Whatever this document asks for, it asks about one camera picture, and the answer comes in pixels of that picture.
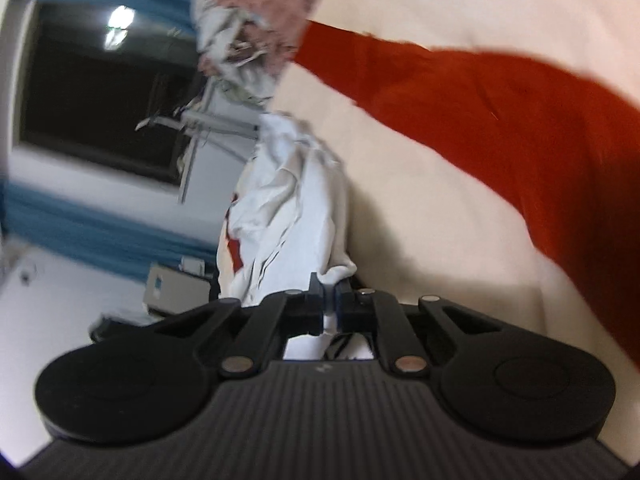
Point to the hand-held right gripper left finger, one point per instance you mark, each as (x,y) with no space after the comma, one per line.
(305,310)

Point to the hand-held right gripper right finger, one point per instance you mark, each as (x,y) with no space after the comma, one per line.
(350,310)

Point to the white garment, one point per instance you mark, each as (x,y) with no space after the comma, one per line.
(295,210)

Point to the grey backed chair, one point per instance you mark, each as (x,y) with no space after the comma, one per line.
(175,287)

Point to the red black striped blanket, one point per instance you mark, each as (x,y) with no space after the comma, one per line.
(425,200)

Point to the grey white hoodie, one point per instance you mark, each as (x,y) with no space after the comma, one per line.
(235,65)

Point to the dark window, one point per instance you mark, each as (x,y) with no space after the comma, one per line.
(100,100)

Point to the pink fluffy blanket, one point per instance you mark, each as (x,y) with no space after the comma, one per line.
(280,5)

